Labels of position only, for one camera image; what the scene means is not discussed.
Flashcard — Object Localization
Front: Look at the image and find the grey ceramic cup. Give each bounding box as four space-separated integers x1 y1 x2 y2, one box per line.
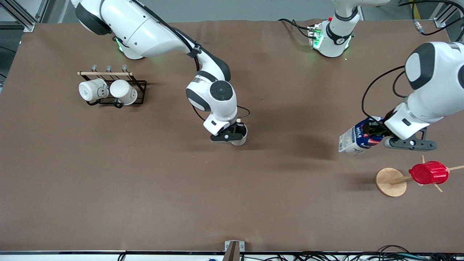
231 119 248 146

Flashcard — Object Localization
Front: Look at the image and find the aluminium frame profile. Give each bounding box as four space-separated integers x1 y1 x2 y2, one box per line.
434 0 464 28
0 0 50 32

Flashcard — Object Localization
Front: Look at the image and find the black base power cable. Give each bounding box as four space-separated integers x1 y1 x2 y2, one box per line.
278 18 313 39

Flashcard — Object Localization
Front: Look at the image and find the white ceramic mug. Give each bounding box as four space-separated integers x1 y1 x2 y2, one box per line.
109 79 138 108
79 78 109 103

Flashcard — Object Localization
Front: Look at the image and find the black wire mug rack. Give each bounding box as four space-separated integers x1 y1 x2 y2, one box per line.
77 65 147 108

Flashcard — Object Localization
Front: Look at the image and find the metal table edge bracket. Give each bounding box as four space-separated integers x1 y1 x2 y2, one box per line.
224 240 245 261

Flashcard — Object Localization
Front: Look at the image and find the blue white milk carton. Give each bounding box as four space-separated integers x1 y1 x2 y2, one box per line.
338 116 385 157

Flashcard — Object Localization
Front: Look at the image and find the black cable bundle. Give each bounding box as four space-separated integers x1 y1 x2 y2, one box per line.
239 245 464 261

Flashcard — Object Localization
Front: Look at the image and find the green-lit left base board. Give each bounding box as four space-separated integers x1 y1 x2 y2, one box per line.
307 24 324 50

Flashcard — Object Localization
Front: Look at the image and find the black cable silver connector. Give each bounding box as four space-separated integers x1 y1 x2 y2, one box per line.
398 0 464 37

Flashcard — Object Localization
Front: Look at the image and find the red plastic cup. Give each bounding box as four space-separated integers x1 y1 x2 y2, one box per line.
409 161 449 185

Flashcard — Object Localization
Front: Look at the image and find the wooden mug tree stand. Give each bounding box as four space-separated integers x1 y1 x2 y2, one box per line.
376 155 464 198

